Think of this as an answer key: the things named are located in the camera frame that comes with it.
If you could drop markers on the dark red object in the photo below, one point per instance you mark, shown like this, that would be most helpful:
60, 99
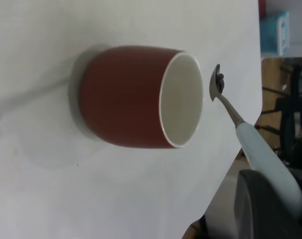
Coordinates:
262, 8

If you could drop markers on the red ceramic mug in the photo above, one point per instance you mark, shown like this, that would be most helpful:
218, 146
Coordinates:
121, 99

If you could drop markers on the teal storage box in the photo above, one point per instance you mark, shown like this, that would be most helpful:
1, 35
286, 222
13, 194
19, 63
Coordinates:
272, 32

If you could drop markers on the single dark coffee bean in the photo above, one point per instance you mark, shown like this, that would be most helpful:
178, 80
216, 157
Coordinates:
220, 81

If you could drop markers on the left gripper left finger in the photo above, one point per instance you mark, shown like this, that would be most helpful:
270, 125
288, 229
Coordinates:
265, 219

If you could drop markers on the black chair frame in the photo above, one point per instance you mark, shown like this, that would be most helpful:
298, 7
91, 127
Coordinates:
290, 119

